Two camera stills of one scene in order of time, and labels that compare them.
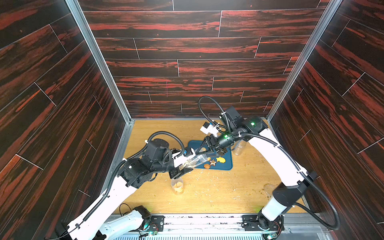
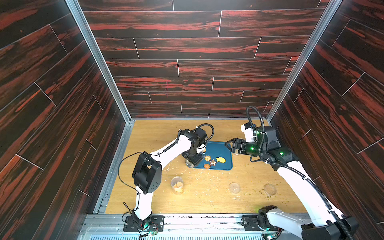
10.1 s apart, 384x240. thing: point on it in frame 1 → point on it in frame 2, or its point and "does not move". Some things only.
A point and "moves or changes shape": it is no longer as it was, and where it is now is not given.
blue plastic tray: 218,162 does not move
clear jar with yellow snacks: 177,185 does not move
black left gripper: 174,174 → 194,161
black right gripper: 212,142 → 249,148
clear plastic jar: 195,161 moves or changes shape
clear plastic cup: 269,189 does not move
